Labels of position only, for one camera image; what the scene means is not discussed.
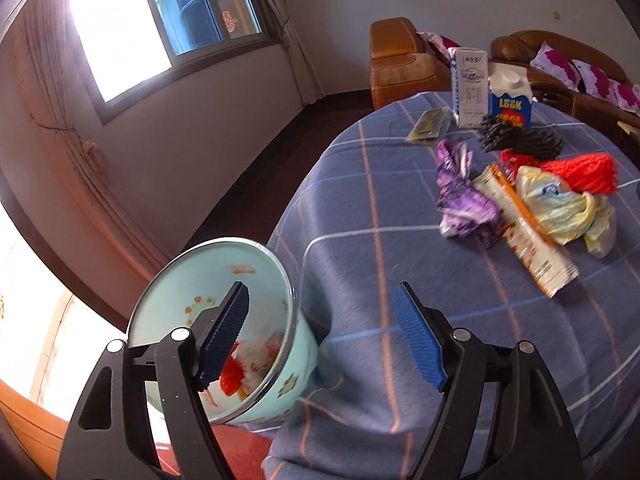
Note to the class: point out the pink and white pillow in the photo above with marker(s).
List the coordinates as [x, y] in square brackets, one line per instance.
[592, 80]
[555, 65]
[625, 97]

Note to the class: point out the blue plaid tablecloth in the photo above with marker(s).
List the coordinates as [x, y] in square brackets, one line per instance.
[360, 220]

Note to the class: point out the black yarn bundle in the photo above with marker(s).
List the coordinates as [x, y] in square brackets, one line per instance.
[530, 142]

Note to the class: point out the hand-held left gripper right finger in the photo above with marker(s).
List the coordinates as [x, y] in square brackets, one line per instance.
[420, 340]

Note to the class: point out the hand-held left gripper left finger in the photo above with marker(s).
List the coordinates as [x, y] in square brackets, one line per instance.
[222, 340]

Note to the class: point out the long white orange packet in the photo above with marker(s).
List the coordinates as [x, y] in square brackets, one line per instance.
[530, 240]

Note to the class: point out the sliding glass window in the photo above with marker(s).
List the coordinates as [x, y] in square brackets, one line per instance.
[115, 25]

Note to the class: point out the red yarn bundle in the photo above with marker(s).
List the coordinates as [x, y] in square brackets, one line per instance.
[585, 172]

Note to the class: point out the orange leather armchair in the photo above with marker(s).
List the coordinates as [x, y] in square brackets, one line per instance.
[395, 75]

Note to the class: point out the pale plastic bag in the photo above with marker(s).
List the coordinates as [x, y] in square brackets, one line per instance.
[565, 210]

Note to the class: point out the tall white carton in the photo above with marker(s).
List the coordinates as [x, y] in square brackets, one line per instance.
[470, 90]

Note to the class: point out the light blue cartoon bin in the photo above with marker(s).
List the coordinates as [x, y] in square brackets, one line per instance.
[175, 285]

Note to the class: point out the blue and white gable carton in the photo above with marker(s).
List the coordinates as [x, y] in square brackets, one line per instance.
[510, 105]

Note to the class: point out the small green packet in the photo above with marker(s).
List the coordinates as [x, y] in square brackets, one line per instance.
[427, 127]

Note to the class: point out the red mesh bag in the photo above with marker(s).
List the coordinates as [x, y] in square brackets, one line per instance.
[232, 370]

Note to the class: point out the brown leather sofa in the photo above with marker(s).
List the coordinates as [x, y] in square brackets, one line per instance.
[515, 45]

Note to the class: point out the wooden door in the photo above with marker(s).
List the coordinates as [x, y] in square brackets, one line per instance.
[30, 425]

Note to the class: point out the purple foil wrapper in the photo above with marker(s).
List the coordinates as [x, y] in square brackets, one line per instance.
[465, 200]

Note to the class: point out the dark door frame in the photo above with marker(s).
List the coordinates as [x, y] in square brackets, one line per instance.
[50, 255]

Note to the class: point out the short beige tied curtain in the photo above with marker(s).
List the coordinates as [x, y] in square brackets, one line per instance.
[295, 60]

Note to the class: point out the long beige tied curtain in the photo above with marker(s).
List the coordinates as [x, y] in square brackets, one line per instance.
[90, 170]

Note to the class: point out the pink floral cloth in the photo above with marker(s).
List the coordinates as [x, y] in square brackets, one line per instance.
[440, 45]

